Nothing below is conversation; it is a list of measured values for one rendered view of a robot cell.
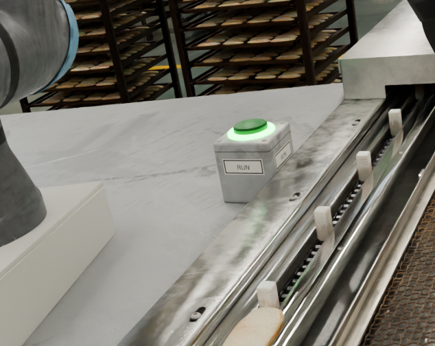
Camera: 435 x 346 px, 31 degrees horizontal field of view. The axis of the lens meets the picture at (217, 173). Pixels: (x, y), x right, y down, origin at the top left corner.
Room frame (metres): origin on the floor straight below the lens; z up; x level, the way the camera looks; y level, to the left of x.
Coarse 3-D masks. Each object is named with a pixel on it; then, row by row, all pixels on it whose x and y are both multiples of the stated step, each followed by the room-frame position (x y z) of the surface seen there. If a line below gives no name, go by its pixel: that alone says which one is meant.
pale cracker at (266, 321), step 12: (252, 312) 0.54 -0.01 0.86; (264, 312) 0.53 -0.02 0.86; (276, 312) 0.53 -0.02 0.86; (240, 324) 0.52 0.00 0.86; (252, 324) 0.51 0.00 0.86; (264, 324) 0.51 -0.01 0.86; (276, 324) 0.51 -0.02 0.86; (228, 336) 0.51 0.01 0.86; (240, 336) 0.50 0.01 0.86; (252, 336) 0.50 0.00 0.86; (264, 336) 0.50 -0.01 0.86; (276, 336) 0.50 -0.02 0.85
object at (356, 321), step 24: (432, 168) 0.67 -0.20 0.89; (432, 192) 0.62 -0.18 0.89; (408, 216) 0.58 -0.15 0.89; (408, 240) 0.54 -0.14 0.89; (432, 240) 0.53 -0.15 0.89; (384, 264) 0.51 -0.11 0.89; (432, 264) 0.50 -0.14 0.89; (360, 288) 0.47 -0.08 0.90; (384, 288) 0.48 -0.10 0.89; (408, 288) 0.47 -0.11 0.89; (432, 288) 0.46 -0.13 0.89; (360, 312) 0.46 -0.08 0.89; (408, 312) 0.44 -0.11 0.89; (432, 312) 0.43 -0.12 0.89; (336, 336) 0.42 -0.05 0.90; (360, 336) 0.43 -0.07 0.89; (384, 336) 0.42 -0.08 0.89
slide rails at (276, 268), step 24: (408, 96) 1.02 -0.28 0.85; (432, 96) 1.00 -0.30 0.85; (384, 120) 0.95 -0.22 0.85; (408, 120) 0.93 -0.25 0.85; (360, 144) 0.88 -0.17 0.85; (384, 168) 0.79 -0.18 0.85; (336, 192) 0.75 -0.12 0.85; (360, 192) 0.74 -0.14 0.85; (312, 216) 0.70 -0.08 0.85; (288, 240) 0.66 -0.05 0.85; (336, 240) 0.64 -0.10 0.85; (288, 264) 0.62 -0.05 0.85; (312, 264) 0.61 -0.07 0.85; (240, 312) 0.55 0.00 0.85; (288, 312) 0.54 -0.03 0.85; (216, 336) 0.52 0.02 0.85
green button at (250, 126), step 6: (246, 120) 0.88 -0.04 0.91; (252, 120) 0.87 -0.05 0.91; (258, 120) 0.87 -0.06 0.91; (264, 120) 0.86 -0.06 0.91; (234, 126) 0.87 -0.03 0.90; (240, 126) 0.86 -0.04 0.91; (246, 126) 0.85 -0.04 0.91; (252, 126) 0.85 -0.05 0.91; (258, 126) 0.85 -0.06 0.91; (264, 126) 0.85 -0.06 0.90; (234, 132) 0.86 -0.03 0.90; (240, 132) 0.85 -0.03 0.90; (246, 132) 0.84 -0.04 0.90; (252, 132) 0.84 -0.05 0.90
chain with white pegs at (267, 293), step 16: (416, 96) 1.04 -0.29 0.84; (400, 112) 0.92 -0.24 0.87; (400, 128) 0.91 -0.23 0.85; (384, 144) 0.89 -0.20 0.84; (368, 160) 0.79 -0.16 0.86; (352, 192) 0.77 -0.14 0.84; (320, 208) 0.68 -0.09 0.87; (320, 224) 0.67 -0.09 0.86; (320, 240) 0.67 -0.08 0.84; (256, 288) 0.55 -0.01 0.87; (272, 288) 0.55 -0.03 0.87; (288, 288) 0.59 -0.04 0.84; (272, 304) 0.55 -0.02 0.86
